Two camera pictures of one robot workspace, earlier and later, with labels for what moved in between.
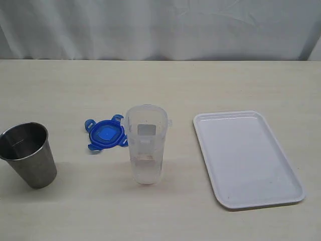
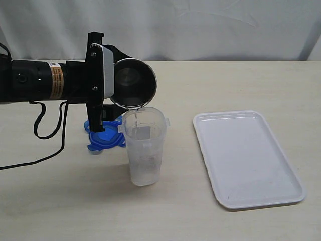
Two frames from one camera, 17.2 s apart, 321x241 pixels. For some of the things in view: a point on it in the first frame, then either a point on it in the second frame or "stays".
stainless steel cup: [27, 146] -> [135, 84]
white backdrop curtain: [177, 30] stays
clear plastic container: [147, 125] stays
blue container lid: [107, 134] stays
